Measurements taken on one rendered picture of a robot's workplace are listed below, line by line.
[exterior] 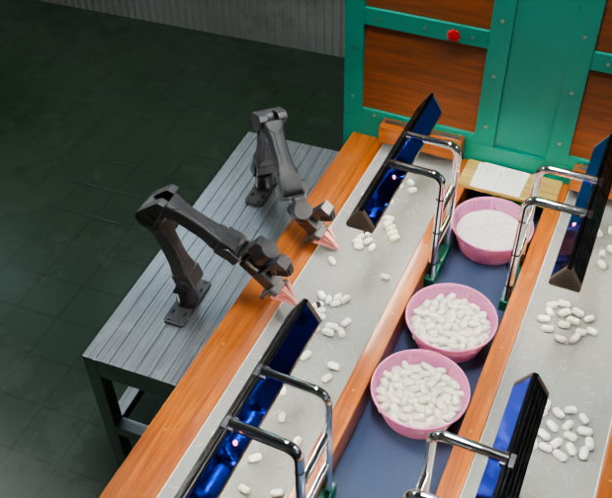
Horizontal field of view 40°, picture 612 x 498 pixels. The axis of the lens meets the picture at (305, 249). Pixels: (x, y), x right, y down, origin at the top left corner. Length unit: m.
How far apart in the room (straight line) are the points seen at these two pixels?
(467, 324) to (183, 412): 0.86
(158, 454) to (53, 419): 1.16
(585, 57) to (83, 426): 2.16
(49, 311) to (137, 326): 1.11
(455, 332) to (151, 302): 0.94
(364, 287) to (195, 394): 0.63
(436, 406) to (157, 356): 0.83
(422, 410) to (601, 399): 0.48
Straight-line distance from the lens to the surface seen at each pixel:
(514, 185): 2.92
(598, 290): 2.67
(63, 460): 3.19
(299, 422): 2.25
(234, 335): 2.41
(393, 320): 2.44
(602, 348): 2.52
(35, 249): 3.98
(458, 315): 2.51
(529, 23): 2.72
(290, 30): 5.11
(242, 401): 1.83
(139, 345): 2.56
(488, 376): 2.34
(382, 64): 2.95
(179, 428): 2.24
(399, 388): 2.32
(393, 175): 2.41
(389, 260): 2.65
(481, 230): 2.79
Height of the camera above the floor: 2.59
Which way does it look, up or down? 44 degrees down
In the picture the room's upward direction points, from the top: 2 degrees counter-clockwise
